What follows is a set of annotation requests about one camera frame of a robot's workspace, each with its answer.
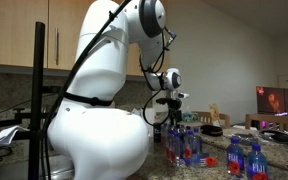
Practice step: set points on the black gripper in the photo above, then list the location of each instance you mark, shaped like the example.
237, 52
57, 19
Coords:
174, 108

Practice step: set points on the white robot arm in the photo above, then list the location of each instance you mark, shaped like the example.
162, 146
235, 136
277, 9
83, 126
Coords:
97, 140

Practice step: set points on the colourful tissue box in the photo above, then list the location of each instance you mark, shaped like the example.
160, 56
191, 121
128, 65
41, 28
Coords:
189, 117

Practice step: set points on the black can white label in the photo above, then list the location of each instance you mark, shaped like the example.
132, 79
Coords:
157, 132

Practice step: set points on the black glasses case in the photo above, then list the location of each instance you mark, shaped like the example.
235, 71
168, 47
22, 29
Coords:
211, 130

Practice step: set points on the white paper bag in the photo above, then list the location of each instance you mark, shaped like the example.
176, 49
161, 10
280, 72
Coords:
137, 115

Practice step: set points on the brown paper bag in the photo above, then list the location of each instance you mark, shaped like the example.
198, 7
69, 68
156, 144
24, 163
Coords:
214, 112

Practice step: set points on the wooden chair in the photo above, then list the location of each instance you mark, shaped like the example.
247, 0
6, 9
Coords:
224, 118
274, 119

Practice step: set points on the television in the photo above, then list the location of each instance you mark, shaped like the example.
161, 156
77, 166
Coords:
273, 101

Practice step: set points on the white paper note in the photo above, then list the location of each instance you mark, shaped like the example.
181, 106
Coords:
7, 135

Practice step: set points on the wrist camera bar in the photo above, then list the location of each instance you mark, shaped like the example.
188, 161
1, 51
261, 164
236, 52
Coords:
183, 95

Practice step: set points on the black camera stand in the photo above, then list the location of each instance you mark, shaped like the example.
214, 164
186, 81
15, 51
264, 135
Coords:
37, 83

